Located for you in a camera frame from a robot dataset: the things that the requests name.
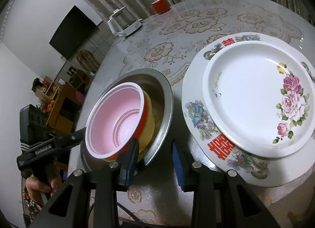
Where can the wooden chair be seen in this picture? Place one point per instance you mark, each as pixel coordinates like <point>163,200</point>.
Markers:
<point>87,61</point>

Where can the lace patterned tablecloth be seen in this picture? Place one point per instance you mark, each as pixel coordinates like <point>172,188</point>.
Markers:
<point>169,44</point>

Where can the black television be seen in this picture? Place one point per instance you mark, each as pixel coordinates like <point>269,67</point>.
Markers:
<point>72,32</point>

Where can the yellow plastic bowl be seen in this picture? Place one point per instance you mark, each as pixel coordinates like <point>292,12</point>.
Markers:
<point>145,129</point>

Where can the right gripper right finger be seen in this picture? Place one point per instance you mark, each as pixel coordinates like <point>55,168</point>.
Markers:
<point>193,176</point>

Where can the red plastic bowl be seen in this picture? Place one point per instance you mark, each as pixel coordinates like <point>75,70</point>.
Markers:
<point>117,117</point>

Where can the large white dragon plate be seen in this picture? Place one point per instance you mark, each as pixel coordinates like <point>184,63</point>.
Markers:
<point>224,154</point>

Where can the red mug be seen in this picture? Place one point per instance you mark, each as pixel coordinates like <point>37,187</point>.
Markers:
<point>159,7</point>

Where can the person's left hand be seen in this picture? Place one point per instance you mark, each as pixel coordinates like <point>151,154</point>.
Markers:
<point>35,187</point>

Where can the wooden shelf cabinet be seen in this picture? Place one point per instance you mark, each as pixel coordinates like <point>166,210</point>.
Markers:
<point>61,102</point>

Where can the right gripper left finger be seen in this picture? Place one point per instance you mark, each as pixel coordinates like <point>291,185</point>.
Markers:
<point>117,176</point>

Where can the small white rose plate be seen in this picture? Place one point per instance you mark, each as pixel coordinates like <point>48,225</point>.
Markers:
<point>260,97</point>

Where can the stainless steel bowl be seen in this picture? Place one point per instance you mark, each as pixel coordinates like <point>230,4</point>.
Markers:
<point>156,85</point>

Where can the white electric kettle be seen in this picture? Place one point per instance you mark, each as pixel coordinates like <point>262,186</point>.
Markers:
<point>123,23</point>

